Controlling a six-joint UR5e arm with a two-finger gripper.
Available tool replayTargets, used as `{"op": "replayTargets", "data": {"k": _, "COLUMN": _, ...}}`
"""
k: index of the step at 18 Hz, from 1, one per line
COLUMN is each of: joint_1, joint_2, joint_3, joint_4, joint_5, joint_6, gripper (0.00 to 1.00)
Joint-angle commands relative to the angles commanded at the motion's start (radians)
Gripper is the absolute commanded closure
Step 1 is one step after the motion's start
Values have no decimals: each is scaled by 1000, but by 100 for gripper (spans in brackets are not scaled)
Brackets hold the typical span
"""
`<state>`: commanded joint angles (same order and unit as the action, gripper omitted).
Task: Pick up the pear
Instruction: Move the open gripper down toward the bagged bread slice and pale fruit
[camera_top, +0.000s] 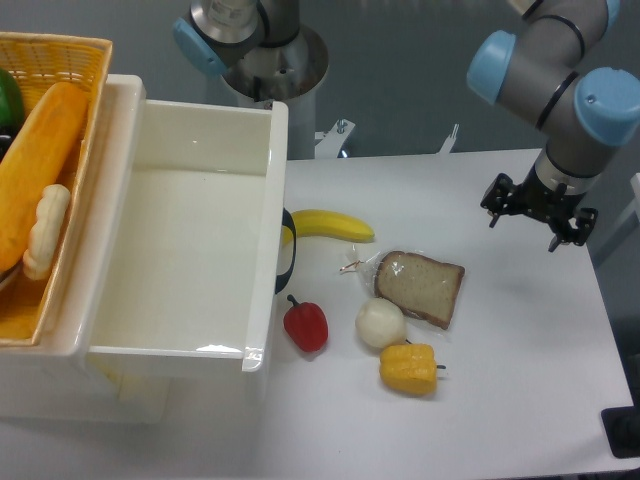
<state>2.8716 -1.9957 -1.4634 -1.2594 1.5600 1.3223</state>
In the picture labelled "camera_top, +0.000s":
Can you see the bagged bread slice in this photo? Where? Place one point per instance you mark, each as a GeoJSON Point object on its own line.
{"type": "Point", "coordinates": [423, 288]}

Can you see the white plastic drawer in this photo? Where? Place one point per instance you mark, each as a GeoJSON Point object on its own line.
{"type": "Point", "coordinates": [194, 270]}

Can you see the white frame at right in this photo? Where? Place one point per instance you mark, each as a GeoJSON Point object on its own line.
{"type": "Point", "coordinates": [623, 227]}

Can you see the red bell pepper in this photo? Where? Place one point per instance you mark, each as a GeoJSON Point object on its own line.
{"type": "Point", "coordinates": [306, 325]}

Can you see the yellow woven basket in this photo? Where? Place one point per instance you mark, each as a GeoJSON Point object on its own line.
{"type": "Point", "coordinates": [37, 62]}

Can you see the white round pear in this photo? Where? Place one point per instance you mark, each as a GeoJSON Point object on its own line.
{"type": "Point", "coordinates": [380, 323]}

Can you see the white table clamp bracket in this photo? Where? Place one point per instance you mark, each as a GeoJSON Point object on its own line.
{"type": "Point", "coordinates": [332, 144]}

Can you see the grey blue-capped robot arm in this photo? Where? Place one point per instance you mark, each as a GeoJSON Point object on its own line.
{"type": "Point", "coordinates": [586, 118]}

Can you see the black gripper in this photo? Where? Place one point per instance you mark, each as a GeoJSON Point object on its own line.
{"type": "Point", "coordinates": [549, 195]}

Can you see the yellow bell pepper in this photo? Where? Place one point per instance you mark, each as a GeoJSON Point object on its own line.
{"type": "Point", "coordinates": [410, 369]}

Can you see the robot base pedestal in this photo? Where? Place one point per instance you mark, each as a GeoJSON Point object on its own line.
{"type": "Point", "coordinates": [263, 53]}

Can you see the yellow banana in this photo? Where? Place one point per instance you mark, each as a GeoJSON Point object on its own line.
{"type": "Point", "coordinates": [331, 224]}

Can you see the orange baguette loaf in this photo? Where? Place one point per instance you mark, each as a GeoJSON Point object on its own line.
{"type": "Point", "coordinates": [34, 161]}

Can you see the white drawer cabinet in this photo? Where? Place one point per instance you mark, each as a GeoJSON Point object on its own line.
{"type": "Point", "coordinates": [59, 378]}

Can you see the black device at table edge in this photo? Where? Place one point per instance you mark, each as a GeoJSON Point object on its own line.
{"type": "Point", "coordinates": [622, 431]}

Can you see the cream peanut-shaped toy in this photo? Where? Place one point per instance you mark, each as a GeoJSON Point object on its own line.
{"type": "Point", "coordinates": [44, 235]}

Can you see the green bell pepper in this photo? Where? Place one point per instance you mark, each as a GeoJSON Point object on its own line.
{"type": "Point", "coordinates": [12, 106]}

